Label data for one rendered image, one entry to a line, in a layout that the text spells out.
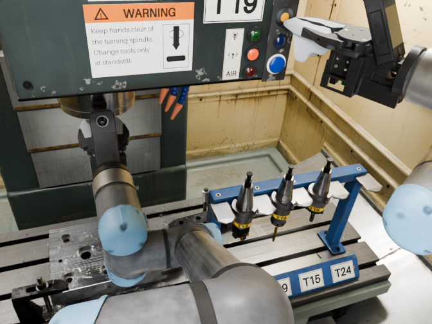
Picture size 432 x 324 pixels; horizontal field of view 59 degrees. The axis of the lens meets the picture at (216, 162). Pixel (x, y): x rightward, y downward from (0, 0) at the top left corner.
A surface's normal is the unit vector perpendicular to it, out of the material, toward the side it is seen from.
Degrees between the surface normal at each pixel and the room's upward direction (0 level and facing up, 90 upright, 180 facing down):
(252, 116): 90
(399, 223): 90
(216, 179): 0
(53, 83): 90
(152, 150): 90
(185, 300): 15
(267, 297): 33
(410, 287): 24
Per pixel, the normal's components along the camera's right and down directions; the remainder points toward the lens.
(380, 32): -0.64, 0.43
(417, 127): -0.94, 0.15
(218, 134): 0.33, 0.59
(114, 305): -0.05, -0.98
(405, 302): -0.32, -0.66
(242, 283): 0.19, -0.98
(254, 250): 0.07, -0.79
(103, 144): 0.29, 0.14
